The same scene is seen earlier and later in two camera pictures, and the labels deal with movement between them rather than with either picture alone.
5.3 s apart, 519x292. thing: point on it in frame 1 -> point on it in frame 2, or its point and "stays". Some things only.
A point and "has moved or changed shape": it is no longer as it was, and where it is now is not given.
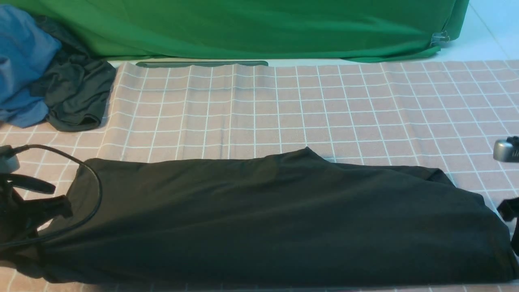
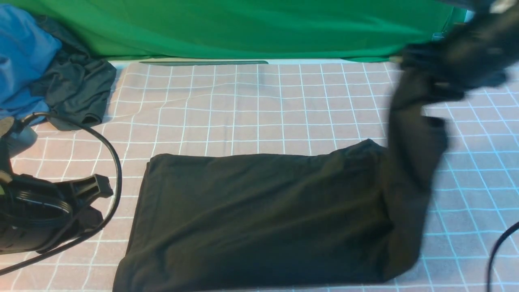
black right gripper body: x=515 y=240 -> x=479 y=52
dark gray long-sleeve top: x=285 y=217 has moved or changed shape
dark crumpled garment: x=77 y=91 stays
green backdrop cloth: x=199 y=33 stays
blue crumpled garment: x=26 y=44 stays
